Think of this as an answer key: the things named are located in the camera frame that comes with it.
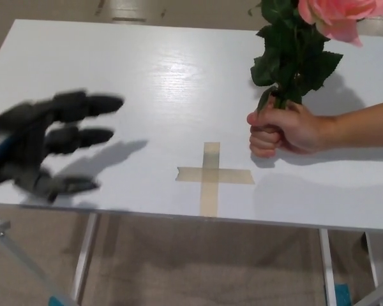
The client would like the bare human hand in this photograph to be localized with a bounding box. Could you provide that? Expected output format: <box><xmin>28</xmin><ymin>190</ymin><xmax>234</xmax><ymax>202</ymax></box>
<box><xmin>246</xmin><ymin>95</ymin><xmax>331</xmax><ymax>159</ymax></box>

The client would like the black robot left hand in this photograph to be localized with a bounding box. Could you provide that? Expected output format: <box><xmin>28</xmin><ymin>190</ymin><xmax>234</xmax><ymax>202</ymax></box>
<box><xmin>0</xmin><ymin>91</ymin><xmax>126</xmax><ymax>203</ymax></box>

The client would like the pink artificial rose bouquet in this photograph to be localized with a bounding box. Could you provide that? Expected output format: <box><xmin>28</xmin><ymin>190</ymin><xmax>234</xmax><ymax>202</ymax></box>
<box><xmin>247</xmin><ymin>0</ymin><xmax>375</xmax><ymax>113</ymax></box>

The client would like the bare human forearm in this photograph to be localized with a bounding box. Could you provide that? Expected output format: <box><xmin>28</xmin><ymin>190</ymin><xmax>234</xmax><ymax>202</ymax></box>
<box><xmin>322</xmin><ymin>99</ymin><xmax>383</xmax><ymax>154</ymax></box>

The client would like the beige tape strip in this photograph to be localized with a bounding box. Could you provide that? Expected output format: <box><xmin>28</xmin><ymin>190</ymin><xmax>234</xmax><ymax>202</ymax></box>
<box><xmin>176</xmin><ymin>166</ymin><xmax>256</xmax><ymax>186</ymax></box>
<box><xmin>199</xmin><ymin>142</ymin><xmax>222</xmax><ymax>217</ymax></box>

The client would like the white table leg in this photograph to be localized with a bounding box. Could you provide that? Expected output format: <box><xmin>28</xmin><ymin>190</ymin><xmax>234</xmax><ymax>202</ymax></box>
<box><xmin>363</xmin><ymin>231</ymin><xmax>380</xmax><ymax>289</ymax></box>
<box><xmin>72</xmin><ymin>212</ymin><xmax>100</xmax><ymax>302</ymax></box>
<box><xmin>318</xmin><ymin>228</ymin><xmax>336</xmax><ymax>306</ymax></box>

